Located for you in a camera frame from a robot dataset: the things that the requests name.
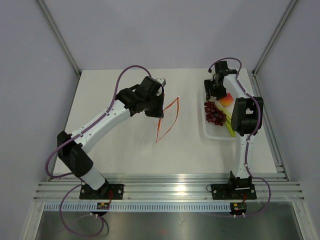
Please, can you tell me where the peach fruit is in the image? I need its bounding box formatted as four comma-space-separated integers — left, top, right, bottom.
218, 92, 234, 107

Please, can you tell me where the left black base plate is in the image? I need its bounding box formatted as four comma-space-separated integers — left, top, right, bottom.
79, 183, 125, 200

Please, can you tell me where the red grape bunch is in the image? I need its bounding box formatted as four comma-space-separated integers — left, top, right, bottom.
203, 101, 226, 126

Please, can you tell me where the white plastic basket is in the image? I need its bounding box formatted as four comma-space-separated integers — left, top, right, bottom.
201, 83, 252, 141

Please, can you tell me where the purple cable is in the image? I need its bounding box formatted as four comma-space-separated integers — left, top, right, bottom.
44, 64, 111, 237
207, 57, 272, 218

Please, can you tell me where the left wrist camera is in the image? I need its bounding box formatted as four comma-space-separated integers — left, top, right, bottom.
156, 78, 166, 87

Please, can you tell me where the aluminium mounting rail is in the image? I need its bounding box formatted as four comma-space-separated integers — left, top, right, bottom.
34, 172, 305, 202

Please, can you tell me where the right aluminium frame post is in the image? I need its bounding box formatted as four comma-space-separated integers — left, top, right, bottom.
252, 0, 300, 77

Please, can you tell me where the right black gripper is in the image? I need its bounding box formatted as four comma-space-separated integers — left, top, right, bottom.
204, 78, 227, 101

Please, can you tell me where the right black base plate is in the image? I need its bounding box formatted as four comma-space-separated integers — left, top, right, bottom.
210, 183, 257, 201

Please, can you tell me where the aluminium frame post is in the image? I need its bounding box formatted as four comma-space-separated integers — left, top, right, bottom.
35, 0, 82, 79
252, 0, 300, 77

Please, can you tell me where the white slotted cable duct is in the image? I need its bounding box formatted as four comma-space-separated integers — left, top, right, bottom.
44, 202, 231, 213

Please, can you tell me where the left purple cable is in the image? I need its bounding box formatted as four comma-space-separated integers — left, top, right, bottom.
44, 64, 111, 237

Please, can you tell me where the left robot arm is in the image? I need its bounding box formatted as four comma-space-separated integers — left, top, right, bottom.
57, 76, 166, 199

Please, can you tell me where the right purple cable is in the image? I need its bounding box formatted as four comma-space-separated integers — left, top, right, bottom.
207, 57, 272, 218

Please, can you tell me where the clear zip top bag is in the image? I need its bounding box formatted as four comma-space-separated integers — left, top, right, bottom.
139, 96, 181, 151

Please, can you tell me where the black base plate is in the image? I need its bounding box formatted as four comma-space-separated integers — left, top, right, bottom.
79, 183, 125, 200
210, 183, 257, 201

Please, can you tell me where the left aluminium frame post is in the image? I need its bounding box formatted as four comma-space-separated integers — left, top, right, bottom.
35, 0, 82, 79

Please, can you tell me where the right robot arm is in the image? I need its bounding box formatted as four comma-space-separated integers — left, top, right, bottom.
204, 57, 264, 198

